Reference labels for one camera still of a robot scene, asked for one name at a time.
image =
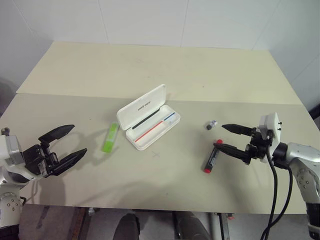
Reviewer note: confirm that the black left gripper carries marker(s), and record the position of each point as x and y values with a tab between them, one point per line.
37	157

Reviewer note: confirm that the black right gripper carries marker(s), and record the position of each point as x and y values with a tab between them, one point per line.
258	146

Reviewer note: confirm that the black marker with red caps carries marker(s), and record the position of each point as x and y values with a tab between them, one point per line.
212	157

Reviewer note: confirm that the green and clear plastic tube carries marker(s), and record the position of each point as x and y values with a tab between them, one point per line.
110	137

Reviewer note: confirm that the white hard pencil case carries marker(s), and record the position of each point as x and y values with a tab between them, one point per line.
143	108

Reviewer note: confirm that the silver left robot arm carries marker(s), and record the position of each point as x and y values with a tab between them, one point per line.
10	203

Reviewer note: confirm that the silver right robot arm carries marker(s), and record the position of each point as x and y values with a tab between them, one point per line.
303	160

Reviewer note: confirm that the small grey caster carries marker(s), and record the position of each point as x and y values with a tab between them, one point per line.
91	211

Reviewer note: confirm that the metal table leg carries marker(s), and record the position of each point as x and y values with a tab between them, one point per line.
217	227

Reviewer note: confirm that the dark grey cylinder shape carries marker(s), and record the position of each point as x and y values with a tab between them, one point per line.
190	227

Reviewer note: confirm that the dark rounded shape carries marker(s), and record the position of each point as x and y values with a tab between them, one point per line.
128	226

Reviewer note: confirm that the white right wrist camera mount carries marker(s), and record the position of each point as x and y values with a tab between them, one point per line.
273	125

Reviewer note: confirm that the small red bracket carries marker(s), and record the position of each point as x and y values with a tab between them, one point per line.
230	217

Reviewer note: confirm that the dark table frame bar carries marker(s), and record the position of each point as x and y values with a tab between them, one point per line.
81	225

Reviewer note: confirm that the black frame beside table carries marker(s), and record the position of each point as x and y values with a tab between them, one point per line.
315	110

